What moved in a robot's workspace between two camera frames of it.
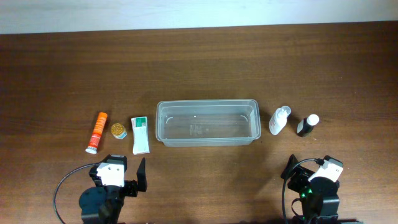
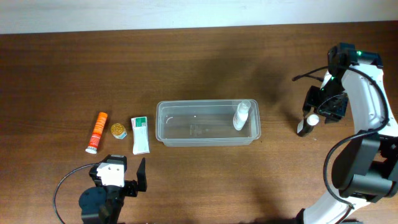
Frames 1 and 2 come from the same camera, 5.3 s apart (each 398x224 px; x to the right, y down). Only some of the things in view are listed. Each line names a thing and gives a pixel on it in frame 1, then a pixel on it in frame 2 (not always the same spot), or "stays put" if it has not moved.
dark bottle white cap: (306, 126) stays put
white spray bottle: (279, 119) to (241, 114)
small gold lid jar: (118, 131) stays put
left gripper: (129, 186) stays put
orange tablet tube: (97, 133) stays put
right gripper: (299, 174) to (323, 112)
